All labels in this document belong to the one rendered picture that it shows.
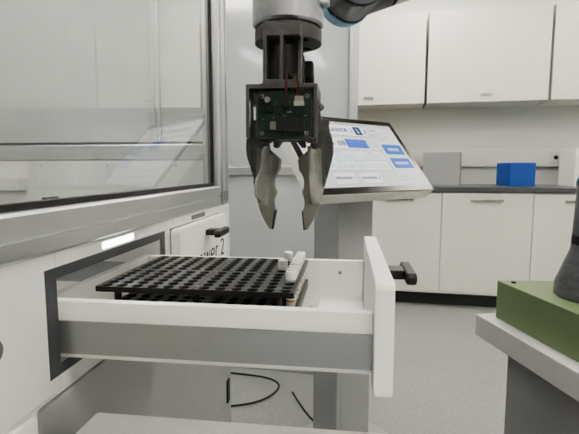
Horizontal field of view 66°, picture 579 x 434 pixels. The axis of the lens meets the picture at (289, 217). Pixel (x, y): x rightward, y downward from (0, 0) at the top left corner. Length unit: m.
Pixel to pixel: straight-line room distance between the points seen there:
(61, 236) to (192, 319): 0.16
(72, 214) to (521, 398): 0.76
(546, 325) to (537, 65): 3.32
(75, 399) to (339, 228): 1.00
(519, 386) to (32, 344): 0.75
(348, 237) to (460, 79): 2.61
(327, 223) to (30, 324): 1.08
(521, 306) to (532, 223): 2.77
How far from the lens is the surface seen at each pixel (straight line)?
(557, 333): 0.79
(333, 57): 2.22
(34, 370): 0.51
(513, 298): 0.87
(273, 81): 0.45
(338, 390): 1.57
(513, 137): 4.28
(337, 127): 1.47
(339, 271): 0.67
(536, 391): 0.88
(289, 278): 0.52
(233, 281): 0.53
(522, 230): 3.59
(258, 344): 0.45
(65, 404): 0.57
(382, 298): 0.41
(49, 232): 0.51
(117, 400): 0.67
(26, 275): 0.48
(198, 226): 0.86
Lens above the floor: 1.03
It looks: 6 degrees down
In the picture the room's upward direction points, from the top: straight up
